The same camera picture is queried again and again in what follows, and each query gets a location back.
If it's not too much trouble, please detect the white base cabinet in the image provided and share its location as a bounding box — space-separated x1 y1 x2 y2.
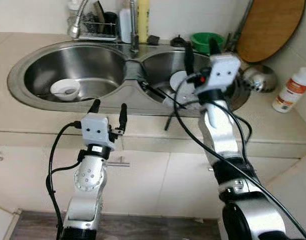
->
0 145 306 221

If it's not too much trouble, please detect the dark sink strainer plug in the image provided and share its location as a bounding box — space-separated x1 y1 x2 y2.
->
170 34 188 47

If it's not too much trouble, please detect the metal wire rack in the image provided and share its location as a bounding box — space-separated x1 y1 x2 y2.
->
79 20 120 41

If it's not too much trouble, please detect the chrome sink faucet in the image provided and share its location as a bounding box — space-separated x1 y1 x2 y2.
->
128 0 141 55

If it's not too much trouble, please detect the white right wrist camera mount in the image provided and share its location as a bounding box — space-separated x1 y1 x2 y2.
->
208 53 242 93

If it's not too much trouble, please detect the metal spoon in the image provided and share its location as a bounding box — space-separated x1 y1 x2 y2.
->
35 91 69 98

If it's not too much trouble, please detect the white bottle orange label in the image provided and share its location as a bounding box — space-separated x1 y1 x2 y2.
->
272 67 306 114

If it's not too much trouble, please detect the stainless steel bowl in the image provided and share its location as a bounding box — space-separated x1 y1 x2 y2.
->
241 64 278 93

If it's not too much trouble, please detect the white bowl blue flower drawing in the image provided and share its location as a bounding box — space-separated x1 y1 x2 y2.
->
163 90 196 108

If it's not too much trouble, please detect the green plastic basin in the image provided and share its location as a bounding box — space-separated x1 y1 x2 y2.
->
190 32 225 54

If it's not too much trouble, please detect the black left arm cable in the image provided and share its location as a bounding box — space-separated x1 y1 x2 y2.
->
45 121 84 240

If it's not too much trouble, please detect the stainless steel double sink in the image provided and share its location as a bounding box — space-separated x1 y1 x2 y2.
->
7 41 251 113

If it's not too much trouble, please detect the flexible metal sprayer hose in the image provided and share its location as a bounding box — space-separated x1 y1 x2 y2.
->
67 0 90 40

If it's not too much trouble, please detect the black cup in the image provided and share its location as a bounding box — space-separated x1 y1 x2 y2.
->
103 11 119 36

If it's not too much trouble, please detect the chrome water pipe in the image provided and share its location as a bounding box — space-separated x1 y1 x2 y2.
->
225 0 255 52

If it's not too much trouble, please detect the white plastic bottle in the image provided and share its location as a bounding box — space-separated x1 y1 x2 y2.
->
118 7 133 44

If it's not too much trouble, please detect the round wooden cutting board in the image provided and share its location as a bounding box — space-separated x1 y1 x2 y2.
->
236 0 306 64

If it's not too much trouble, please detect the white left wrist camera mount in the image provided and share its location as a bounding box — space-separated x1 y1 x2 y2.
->
80 113 115 151

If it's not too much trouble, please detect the steel wool scrubber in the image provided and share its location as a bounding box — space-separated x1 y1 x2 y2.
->
85 12 100 31

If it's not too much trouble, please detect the small dark sponge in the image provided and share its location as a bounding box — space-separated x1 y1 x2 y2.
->
146 34 161 46

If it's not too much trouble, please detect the black utensil handle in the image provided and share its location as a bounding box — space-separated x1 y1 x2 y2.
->
140 80 186 108

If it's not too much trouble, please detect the brown black sponge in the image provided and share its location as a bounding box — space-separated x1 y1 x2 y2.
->
93 1 106 23

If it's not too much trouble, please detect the yellow dish soap bottle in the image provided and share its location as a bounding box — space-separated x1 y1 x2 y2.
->
136 0 150 43

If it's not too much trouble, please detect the small white bowl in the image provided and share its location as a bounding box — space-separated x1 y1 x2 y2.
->
50 78 81 102

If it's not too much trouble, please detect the grey dishcloth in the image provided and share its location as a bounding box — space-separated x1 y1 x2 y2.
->
125 59 146 83

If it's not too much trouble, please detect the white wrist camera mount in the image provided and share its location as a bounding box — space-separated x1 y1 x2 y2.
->
208 53 242 93
80 113 115 151

